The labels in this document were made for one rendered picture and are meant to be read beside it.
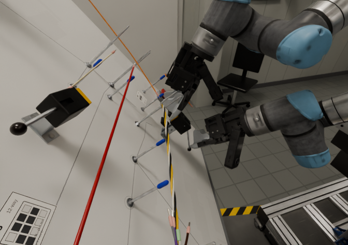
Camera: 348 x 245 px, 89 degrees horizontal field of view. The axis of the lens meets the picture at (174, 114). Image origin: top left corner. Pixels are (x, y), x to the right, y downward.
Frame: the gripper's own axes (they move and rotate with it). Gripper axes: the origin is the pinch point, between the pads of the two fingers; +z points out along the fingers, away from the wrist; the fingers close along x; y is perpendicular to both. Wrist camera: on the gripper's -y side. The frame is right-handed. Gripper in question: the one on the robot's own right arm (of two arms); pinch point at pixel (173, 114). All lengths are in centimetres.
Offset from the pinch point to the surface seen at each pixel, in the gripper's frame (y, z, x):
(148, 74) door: 13, 54, -192
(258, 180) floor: -120, 60, -70
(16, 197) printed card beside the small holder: 18.8, -0.7, 35.7
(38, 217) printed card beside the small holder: 16.0, 0.6, 36.4
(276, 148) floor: -150, 38, -111
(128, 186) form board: 6.7, 4.8, 25.6
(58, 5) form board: 41.5, -10.9, -8.9
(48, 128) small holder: 20.7, -3.7, 27.9
